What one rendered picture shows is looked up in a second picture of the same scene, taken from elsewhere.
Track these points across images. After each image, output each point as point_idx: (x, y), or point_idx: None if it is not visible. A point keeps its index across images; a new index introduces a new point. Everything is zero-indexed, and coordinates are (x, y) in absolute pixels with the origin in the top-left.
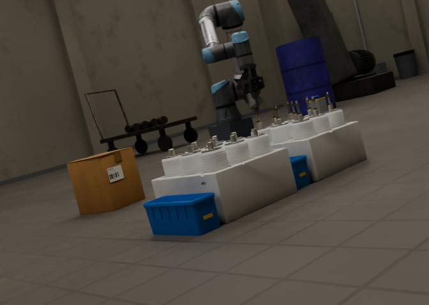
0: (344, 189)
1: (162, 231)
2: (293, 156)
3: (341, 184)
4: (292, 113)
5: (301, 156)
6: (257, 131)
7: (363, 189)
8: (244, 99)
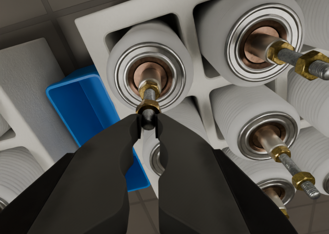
0: (135, 211)
1: None
2: (140, 166)
3: (152, 194)
4: (273, 155)
5: (146, 178)
6: (119, 101)
7: (136, 227)
8: (38, 190)
